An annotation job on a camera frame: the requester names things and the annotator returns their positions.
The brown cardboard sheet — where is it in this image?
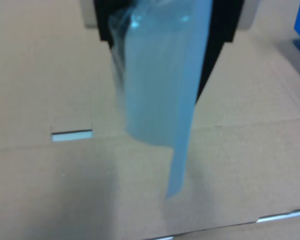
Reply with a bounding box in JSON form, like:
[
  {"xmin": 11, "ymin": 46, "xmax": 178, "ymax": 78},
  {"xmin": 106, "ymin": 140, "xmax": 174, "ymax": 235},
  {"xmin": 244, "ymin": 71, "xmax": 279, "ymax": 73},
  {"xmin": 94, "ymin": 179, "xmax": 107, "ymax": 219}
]
[{"xmin": 0, "ymin": 0, "xmax": 300, "ymax": 240}]

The white gauze swab packet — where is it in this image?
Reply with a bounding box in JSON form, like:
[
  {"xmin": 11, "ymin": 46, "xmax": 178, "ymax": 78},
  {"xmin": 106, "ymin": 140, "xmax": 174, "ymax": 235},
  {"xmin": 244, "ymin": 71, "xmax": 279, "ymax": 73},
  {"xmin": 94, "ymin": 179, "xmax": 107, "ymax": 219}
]
[{"xmin": 108, "ymin": 0, "xmax": 213, "ymax": 200}]

